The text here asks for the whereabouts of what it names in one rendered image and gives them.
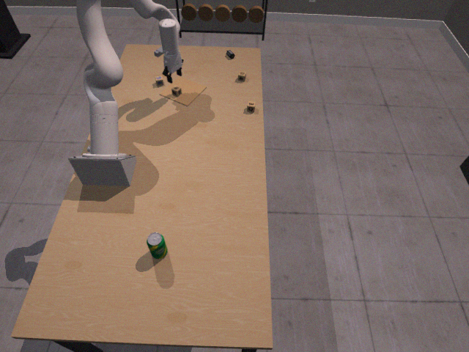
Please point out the tan mat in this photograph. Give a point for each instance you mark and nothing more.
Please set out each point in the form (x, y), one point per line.
(190, 91)

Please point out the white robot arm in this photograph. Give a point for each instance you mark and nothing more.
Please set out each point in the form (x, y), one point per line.
(106, 70)

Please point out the green drink can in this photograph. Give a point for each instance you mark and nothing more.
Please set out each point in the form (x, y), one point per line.
(157, 245)

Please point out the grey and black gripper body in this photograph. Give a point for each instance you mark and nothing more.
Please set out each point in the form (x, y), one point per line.
(173, 62)

